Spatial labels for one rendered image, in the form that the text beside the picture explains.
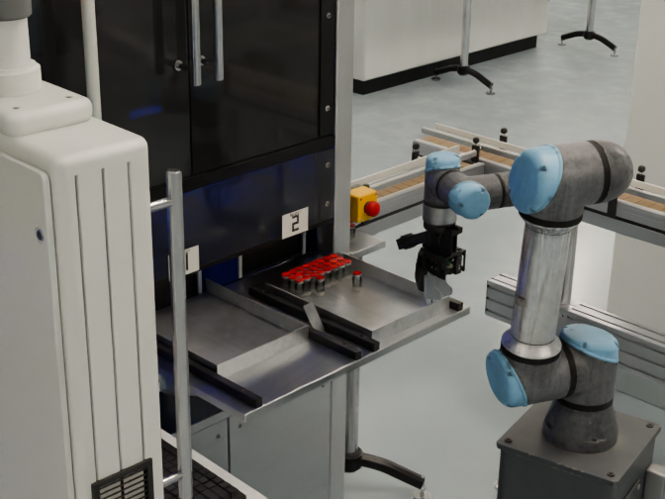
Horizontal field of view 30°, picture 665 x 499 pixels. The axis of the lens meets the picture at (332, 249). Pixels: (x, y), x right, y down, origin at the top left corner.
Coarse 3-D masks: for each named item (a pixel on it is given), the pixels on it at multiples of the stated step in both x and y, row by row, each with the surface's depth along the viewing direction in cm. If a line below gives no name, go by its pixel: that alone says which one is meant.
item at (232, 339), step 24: (216, 288) 288; (168, 312) 281; (192, 312) 281; (216, 312) 282; (240, 312) 282; (264, 312) 278; (168, 336) 270; (192, 336) 271; (216, 336) 271; (240, 336) 271; (264, 336) 271; (288, 336) 265; (216, 360) 260; (240, 360) 256
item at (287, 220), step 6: (300, 210) 295; (306, 210) 297; (282, 216) 291; (288, 216) 293; (300, 216) 296; (306, 216) 297; (282, 222) 292; (288, 222) 293; (294, 222) 295; (300, 222) 296; (306, 222) 298; (282, 228) 292; (288, 228) 294; (294, 228) 295; (300, 228) 297; (306, 228) 298; (282, 234) 293; (288, 234) 295; (294, 234) 296
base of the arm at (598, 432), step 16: (560, 400) 247; (560, 416) 248; (576, 416) 246; (592, 416) 245; (608, 416) 247; (544, 432) 252; (560, 432) 247; (576, 432) 246; (592, 432) 247; (608, 432) 247; (560, 448) 248; (576, 448) 246; (592, 448) 246; (608, 448) 248
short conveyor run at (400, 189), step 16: (416, 144) 358; (416, 160) 354; (464, 160) 368; (368, 176) 341; (384, 176) 346; (400, 176) 341; (416, 176) 346; (384, 192) 341; (400, 192) 340; (416, 192) 344; (384, 208) 336; (400, 208) 341; (416, 208) 346; (368, 224) 333; (384, 224) 338
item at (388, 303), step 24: (360, 264) 302; (336, 288) 294; (384, 288) 295; (408, 288) 292; (336, 312) 282; (360, 312) 283; (384, 312) 283; (408, 312) 283; (432, 312) 281; (384, 336) 270
